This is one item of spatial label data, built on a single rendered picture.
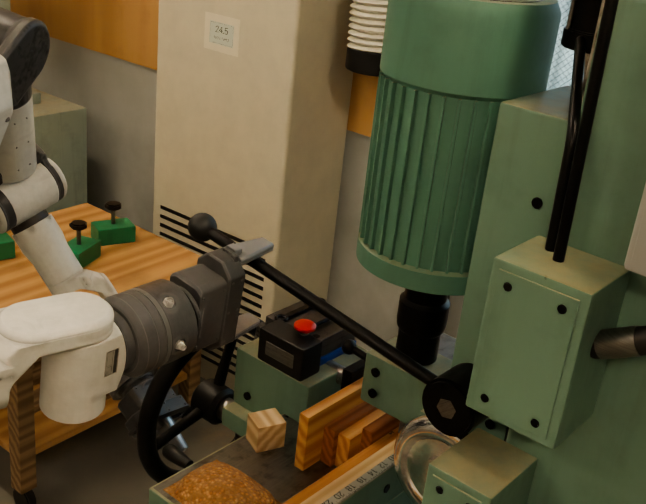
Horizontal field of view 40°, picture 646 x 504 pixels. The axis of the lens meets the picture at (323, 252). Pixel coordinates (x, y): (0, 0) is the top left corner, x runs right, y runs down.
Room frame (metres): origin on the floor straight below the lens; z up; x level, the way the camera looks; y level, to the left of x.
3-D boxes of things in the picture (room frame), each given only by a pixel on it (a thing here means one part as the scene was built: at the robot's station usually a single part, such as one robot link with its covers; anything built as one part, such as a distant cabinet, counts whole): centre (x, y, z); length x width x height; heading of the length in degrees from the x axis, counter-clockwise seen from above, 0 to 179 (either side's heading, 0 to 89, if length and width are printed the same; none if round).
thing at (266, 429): (0.94, 0.05, 0.92); 0.04 x 0.03 x 0.04; 120
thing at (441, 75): (0.94, -0.13, 1.33); 0.18 x 0.18 x 0.31
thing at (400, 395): (0.93, -0.14, 1.00); 0.14 x 0.07 x 0.09; 52
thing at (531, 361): (0.69, -0.20, 1.23); 0.09 x 0.08 x 0.15; 52
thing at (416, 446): (0.76, -0.15, 1.02); 0.12 x 0.03 x 0.12; 52
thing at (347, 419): (0.98, -0.09, 0.93); 0.19 x 0.02 x 0.05; 142
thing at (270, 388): (1.08, 0.01, 0.91); 0.15 x 0.14 x 0.09; 142
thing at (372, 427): (0.98, -0.13, 0.93); 0.18 x 0.02 x 0.06; 142
